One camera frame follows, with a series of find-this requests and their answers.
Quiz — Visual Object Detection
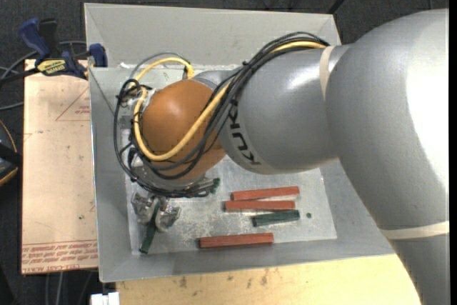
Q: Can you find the brown cardboard board, red print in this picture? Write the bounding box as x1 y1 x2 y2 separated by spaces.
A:
21 59 99 275

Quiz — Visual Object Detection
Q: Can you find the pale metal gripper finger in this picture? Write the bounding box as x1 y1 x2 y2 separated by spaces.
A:
155 202 183 234
131 191 156 226

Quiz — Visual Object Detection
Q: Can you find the red-brown flat block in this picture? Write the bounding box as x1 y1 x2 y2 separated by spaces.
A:
224 200 297 214
198 232 275 249
230 186 301 201

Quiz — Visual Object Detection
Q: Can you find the dark green block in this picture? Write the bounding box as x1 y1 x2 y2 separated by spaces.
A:
138 207 159 255
251 209 301 228

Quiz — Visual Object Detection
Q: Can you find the grey metal bin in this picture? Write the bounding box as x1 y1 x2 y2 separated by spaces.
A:
84 2 396 284

